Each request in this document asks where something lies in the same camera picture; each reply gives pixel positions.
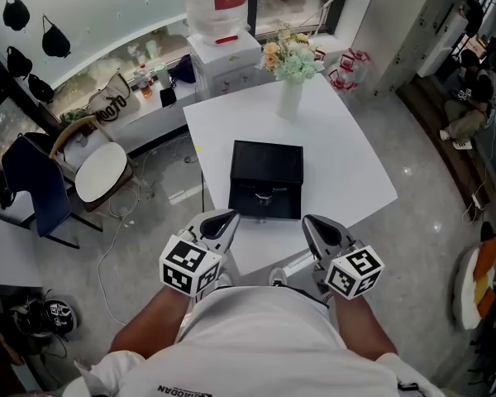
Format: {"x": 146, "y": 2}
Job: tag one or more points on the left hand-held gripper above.
{"x": 186, "y": 265}

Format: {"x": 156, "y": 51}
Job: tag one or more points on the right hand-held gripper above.
{"x": 353, "y": 271}

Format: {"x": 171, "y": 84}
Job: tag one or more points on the black box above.
{"x": 266, "y": 161}

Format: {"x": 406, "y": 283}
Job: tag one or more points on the person's right forearm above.
{"x": 363, "y": 329}

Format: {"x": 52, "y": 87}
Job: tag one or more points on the person's left forearm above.
{"x": 149, "y": 325}

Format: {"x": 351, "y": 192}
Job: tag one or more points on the person's right white shoe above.
{"x": 278, "y": 276}

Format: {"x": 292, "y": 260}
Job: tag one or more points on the white table with black legs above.
{"x": 343, "y": 159}

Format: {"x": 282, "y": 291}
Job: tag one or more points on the white window bench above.
{"x": 157, "y": 118}

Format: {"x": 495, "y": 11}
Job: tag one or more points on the person's white t-shirt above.
{"x": 256, "y": 345}

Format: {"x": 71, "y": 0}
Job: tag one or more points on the wooden chair white seat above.
{"x": 101, "y": 172}

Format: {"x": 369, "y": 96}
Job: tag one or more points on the white vase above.
{"x": 290, "y": 99}

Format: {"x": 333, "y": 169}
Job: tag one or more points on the small black pouch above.
{"x": 168, "y": 97}

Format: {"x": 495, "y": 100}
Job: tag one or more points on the amber drink jar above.
{"x": 144, "y": 87}

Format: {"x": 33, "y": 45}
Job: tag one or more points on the dark purple bag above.
{"x": 184, "y": 69}

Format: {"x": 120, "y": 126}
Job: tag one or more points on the pale green tumbler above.
{"x": 162, "y": 77}

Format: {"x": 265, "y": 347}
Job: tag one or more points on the white and orange cushion seat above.
{"x": 471, "y": 288}

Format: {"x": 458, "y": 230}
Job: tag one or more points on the beige tote bag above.
{"x": 113, "y": 99}

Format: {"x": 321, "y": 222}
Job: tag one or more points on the pastel flower bouquet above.
{"x": 293, "y": 60}

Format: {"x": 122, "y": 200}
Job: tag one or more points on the blue chair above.
{"x": 37, "y": 188}

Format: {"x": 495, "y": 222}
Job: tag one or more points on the black tray with grippers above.
{"x": 53, "y": 317}

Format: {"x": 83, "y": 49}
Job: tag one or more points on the white locker cabinet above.
{"x": 401, "y": 27}

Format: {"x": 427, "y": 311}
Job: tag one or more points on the black bag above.
{"x": 4, "y": 190}

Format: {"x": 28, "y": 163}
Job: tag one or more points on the black cap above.
{"x": 55, "y": 39}
{"x": 16, "y": 14}
{"x": 41, "y": 89}
{"x": 19, "y": 62}

